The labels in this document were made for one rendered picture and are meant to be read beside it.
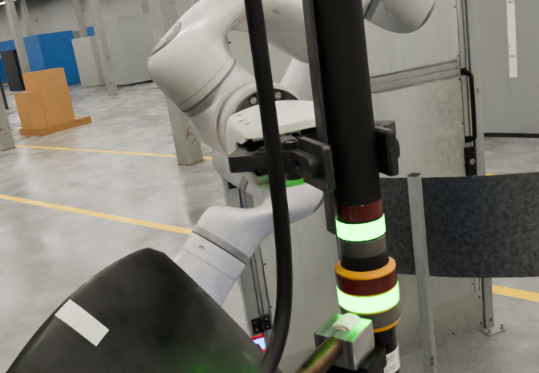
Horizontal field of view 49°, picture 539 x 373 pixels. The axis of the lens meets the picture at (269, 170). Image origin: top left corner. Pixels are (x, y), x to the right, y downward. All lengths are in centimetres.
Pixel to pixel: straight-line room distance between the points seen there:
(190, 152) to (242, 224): 625
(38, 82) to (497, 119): 895
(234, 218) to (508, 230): 144
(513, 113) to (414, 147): 422
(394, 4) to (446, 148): 183
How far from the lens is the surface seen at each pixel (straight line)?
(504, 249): 236
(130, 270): 45
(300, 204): 108
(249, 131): 45
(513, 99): 676
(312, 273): 253
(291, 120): 45
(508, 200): 229
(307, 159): 38
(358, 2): 39
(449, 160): 274
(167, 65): 58
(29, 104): 1268
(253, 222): 107
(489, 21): 673
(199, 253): 107
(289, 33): 68
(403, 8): 94
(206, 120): 59
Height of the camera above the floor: 160
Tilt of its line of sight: 14 degrees down
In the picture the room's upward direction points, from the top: 8 degrees counter-clockwise
